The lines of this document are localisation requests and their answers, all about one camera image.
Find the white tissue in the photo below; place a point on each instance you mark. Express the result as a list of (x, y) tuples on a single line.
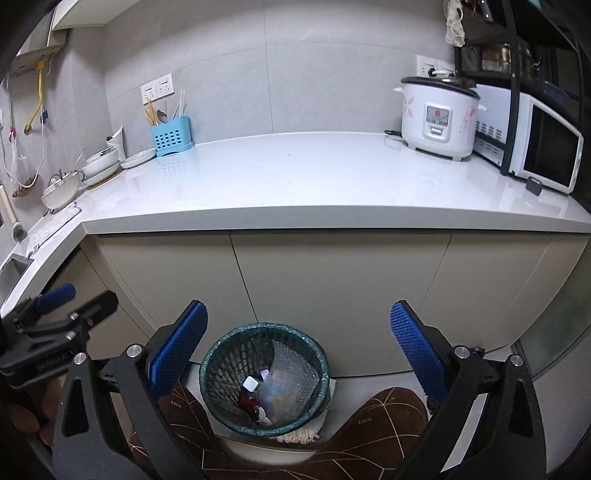
[(262, 418)]

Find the white floral rice cooker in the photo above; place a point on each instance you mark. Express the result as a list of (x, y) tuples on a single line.
[(440, 114)]

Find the right wall power socket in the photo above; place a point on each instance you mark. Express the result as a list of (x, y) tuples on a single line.
[(430, 67)]

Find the person's left hand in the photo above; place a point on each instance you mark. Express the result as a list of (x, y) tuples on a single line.
[(33, 410)]

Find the left wall power socket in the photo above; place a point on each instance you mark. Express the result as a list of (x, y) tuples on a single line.
[(157, 89)]

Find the stacked white bowls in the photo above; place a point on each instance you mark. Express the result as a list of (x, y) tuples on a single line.
[(100, 167)]

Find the wall power socket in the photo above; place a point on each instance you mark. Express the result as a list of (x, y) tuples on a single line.
[(157, 89), (430, 67)]

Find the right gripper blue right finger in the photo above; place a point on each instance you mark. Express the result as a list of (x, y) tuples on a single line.
[(509, 440)]

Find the white green pill bottle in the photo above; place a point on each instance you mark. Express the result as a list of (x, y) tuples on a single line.
[(250, 387)]

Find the clear bubble wrap sheet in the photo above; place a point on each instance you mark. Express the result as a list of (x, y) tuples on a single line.
[(291, 384)]

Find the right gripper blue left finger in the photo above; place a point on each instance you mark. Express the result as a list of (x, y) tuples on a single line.
[(88, 440)]

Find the small dark grey block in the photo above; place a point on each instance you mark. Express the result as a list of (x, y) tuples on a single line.
[(534, 186)]

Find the red mesh net bag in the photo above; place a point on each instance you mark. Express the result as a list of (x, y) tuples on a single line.
[(250, 405)]

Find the black mesh trash bin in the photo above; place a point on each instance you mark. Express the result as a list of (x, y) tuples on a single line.
[(243, 352)]

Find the black metal kitchen rack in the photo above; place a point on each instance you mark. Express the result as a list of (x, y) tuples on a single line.
[(520, 46)]

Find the white pot with lid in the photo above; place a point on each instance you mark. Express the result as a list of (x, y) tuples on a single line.
[(62, 189)]

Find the white pitcher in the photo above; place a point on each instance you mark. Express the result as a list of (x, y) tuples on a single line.
[(116, 141)]

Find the white microwave oven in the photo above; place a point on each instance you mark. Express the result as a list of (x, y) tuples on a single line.
[(546, 146)]

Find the white plate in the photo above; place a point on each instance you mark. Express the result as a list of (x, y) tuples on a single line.
[(138, 159)]

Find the blue utensil holder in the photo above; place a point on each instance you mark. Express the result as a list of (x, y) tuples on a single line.
[(172, 137)]

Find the white dish cloth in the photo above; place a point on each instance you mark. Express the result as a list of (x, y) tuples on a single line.
[(50, 225)]

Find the hanging white mesh cloth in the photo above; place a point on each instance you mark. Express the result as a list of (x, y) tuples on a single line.
[(455, 33)]

